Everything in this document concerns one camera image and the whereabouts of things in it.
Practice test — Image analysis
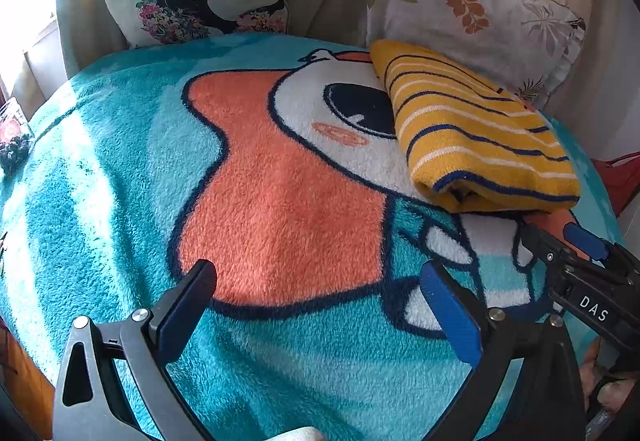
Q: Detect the red cloth at bed edge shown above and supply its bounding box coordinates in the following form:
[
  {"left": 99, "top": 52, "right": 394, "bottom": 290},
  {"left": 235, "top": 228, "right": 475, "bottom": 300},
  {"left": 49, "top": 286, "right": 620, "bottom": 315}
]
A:
[{"left": 597, "top": 152, "right": 640, "bottom": 218}]

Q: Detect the leaf print ruffled pillow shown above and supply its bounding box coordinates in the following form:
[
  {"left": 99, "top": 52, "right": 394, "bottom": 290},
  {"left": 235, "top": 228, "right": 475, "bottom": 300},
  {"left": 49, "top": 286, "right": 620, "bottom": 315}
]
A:
[{"left": 357, "top": 0, "right": 587, "bottom": 111}]

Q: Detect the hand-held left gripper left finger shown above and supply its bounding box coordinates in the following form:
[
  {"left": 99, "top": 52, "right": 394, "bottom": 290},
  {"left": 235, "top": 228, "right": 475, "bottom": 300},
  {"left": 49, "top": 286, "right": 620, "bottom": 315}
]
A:
[{"left": 52, "top": 259, "right": 218, "bottom": 441}]

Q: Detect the wooden bed frame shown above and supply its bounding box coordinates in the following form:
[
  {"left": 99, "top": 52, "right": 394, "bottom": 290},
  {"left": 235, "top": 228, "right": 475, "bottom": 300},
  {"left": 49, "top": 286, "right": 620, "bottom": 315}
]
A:
[{"left": 0, "top": 321, "right": 57, "bottom": 441}]

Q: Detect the floral patterned object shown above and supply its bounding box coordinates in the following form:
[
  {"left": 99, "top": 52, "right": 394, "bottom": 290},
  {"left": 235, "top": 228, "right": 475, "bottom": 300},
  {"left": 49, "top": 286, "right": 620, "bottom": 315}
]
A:
[{"left": 0, "top": 98, "right": 35, "bottom": 177}]

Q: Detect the teal printed fleece blanket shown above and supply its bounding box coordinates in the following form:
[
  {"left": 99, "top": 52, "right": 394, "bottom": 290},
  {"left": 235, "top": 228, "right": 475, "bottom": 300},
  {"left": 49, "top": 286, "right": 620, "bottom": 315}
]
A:
[{"left": 0, "top": 31, "right": 628, "bottom": 441}]

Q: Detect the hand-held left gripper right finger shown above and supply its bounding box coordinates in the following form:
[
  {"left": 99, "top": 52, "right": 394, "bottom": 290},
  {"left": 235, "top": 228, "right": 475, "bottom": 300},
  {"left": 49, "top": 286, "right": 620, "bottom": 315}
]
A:
[{"left": 420, "top": 261, "right": 587, "bottom": 441}]

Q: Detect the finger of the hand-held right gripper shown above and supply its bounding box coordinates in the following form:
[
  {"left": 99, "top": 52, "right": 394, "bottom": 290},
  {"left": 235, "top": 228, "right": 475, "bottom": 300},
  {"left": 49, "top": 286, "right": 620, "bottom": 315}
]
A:
[
  {"left": 519, "top": 222, "right": 568, "bottom": 274},
  {"left": 562, "top": 222, "right": 615, "bottom": 267}
]

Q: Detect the yellow striped towel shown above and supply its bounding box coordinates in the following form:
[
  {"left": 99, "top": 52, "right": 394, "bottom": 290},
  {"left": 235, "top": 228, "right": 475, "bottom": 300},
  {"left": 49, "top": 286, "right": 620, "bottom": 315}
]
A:
[{"left": 369, "top": 39, "right": 582, "bottom": 214}]

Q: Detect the person's right hand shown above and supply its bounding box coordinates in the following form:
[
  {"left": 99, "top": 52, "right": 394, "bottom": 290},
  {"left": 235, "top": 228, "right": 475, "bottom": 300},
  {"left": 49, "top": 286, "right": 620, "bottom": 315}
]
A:
[{"left": 580, "top": 336, "right": 632, "bottom": 437}]

